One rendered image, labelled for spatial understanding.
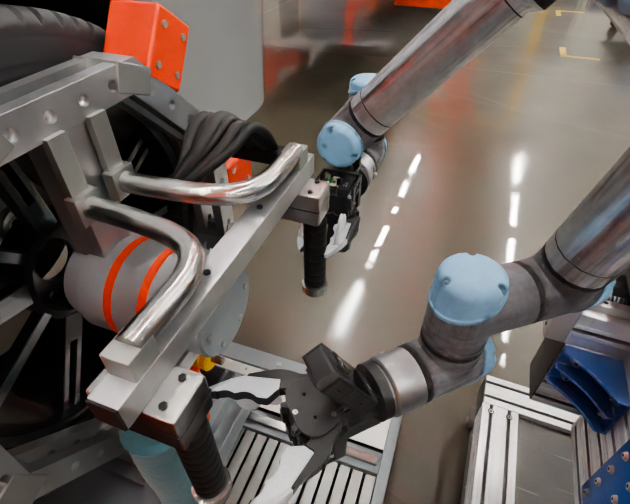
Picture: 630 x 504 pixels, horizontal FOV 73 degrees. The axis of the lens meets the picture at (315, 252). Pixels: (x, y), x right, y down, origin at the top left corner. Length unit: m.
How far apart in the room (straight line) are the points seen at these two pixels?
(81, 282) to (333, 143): 0.41
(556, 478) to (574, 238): 0.86
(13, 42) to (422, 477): 1.30
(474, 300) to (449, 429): 1.05
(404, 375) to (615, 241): 0.25
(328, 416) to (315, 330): 1.15
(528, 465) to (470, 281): 0.85
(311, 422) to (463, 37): 0.50
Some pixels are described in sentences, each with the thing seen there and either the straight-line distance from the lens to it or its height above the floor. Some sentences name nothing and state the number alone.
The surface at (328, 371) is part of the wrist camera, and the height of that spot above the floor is 0.93.
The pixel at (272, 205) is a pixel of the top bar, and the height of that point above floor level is 0.98.
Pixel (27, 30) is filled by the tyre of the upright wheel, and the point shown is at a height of 1.15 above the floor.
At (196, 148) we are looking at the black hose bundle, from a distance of 0.57.
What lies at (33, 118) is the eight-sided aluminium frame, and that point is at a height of 1.11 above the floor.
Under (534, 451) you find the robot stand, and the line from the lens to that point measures 1.29.
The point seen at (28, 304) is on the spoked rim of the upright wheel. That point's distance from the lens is 0.68.
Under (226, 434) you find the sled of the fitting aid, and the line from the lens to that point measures 1.25.
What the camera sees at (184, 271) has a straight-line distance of 0.39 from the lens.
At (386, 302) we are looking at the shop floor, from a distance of 1.75.
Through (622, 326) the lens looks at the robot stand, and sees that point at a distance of 0.82.
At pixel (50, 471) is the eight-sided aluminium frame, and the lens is 0.67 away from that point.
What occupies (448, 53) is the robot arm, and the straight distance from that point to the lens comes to 0.63.
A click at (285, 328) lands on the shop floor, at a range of 1.64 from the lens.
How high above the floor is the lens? 1.27
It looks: 41 degrees down
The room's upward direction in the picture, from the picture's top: straight up
